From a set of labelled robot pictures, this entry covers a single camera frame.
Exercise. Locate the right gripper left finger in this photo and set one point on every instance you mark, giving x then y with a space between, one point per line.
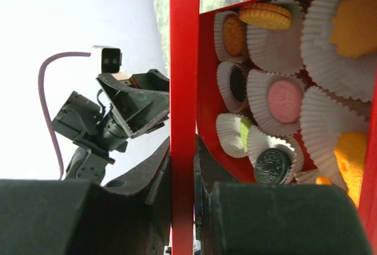
130 215

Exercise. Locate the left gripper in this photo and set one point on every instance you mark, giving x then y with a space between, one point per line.
141 103

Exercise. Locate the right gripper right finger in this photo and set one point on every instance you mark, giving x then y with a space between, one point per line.
232 217

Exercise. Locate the black sandwich cookie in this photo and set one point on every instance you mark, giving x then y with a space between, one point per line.
238 84
272 166

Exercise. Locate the green sandwich cookie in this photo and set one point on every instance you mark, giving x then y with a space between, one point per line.
245 125

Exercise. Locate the orange round sandwich cookie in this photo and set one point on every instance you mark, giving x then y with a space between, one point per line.
233 35

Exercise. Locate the red box lid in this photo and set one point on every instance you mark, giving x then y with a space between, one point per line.
184 44

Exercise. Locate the pink sandwich cookie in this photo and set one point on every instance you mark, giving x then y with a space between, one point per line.
284 100

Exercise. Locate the orange round cookie hidden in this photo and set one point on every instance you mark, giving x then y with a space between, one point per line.
266 15

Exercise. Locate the brown round cookie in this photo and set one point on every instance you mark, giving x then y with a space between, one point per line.
354 28

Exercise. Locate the orange fish cookie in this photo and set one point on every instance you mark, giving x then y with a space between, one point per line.
350 152

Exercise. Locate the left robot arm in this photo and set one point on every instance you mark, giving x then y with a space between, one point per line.
92 127

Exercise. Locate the red cookie box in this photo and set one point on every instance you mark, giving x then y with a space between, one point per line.
339 95

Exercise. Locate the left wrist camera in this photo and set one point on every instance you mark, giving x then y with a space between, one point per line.
106 59

